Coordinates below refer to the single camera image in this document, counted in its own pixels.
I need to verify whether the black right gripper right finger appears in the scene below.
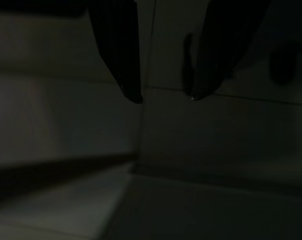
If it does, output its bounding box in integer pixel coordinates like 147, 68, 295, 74
182, 0, 270, 101

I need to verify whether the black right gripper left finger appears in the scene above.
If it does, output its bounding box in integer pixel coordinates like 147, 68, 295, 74
87, 0, 144, 105

